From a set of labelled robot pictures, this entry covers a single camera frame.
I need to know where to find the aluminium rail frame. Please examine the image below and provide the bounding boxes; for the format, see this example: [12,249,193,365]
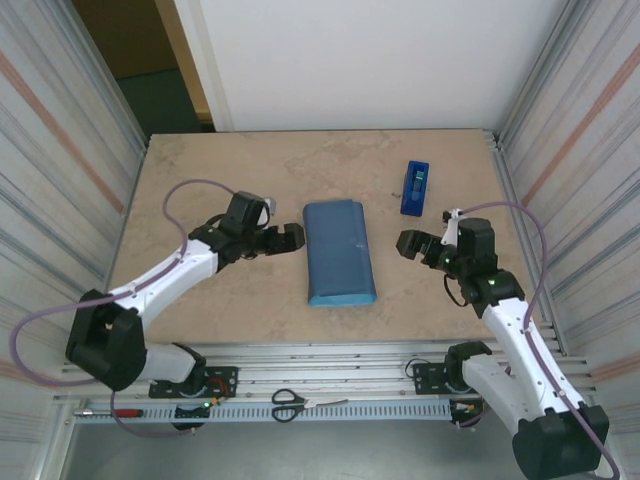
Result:
[52,339,601,406]

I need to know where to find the white slotted cable duct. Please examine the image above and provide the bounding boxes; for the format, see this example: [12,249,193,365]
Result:
[73,401,454,425]

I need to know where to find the black handled scissors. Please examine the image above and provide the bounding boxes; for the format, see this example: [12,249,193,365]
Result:
[271,388,350,424]

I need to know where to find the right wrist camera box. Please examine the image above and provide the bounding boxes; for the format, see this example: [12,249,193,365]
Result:
[441,208,465,247]

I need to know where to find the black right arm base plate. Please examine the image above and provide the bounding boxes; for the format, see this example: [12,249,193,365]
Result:
[412,360,504,397]

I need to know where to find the red handled screwdriver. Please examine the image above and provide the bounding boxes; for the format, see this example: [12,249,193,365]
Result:
[74,408,145,419]

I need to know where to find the blue tape dispenser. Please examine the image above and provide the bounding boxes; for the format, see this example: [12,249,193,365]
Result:
[399,160,432,218]

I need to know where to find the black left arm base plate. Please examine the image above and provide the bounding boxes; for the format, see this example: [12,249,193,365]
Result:
[148,366,239,400]

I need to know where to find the white door frame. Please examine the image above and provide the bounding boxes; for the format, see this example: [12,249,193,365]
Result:
[154,0,235,134]

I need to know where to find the blue wrapping paper sheet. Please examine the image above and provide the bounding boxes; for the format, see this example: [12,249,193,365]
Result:
[301,198,379,308]

